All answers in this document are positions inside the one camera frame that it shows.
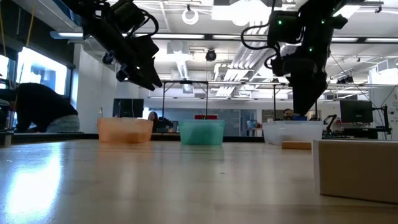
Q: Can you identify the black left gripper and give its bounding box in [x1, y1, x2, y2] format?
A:
[114, 34, 163, 92]

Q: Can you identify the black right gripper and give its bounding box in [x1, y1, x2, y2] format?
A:
[287, 46, 330, 116]

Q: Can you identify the wooden block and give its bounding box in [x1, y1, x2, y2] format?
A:
[312, 139, 398, 205]

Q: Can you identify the black monitor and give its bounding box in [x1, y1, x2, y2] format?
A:
[340, 99, 374, 124]
[112, 98, 145, 118]

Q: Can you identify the clear plastic bin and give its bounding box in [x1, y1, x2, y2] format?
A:
[262, 120, 325, 147]

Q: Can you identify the long orange foam block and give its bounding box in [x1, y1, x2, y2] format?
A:
[281, 141, 312, 151]

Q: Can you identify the orange translucent plastic bin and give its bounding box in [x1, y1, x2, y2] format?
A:
[97, 117, 154, 144]

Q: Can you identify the white ceiling pipe bundle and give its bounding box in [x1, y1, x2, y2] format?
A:
[214, 21, 274, 97]

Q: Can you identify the teal translucent plastic bin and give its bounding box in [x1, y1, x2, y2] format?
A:
[178, 119, 226, 146]

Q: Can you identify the black metal stand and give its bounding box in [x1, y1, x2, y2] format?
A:
[371, 105, 392, 135]

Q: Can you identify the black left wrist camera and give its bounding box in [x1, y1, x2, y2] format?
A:
[136, 34, 160, 60]

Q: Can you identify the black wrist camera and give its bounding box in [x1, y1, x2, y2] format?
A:
[269, 57, 293, 78]
[136, 34, 160, 60]

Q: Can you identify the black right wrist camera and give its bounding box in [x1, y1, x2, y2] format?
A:
[269, 57, 293, 78]

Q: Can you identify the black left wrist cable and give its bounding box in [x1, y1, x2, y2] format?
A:
[133, 8, 160, 37]

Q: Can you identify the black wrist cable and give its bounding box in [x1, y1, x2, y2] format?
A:
[241, 24, 280, 71]
[133, 8, 160, 37]

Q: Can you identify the white ring lamp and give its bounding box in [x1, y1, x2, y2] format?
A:
[182, 7, 200, 26]

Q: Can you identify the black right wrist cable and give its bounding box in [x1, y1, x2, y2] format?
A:
[241, 24, 280, 71]

